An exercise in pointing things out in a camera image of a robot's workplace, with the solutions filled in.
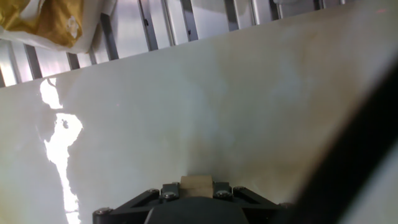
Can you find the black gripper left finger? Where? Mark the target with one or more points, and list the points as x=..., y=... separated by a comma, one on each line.
x=130, y=205

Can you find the yellow tissue pack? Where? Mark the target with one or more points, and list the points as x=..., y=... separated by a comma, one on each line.
x=49, y=21

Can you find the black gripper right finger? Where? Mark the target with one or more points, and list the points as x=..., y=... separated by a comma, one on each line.
x=255, y=203

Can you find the small wooden cube block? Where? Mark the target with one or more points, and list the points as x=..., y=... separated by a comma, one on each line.
x=196, y=185

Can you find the marble pattern board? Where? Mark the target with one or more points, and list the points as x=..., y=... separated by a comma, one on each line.
x=186, y=109

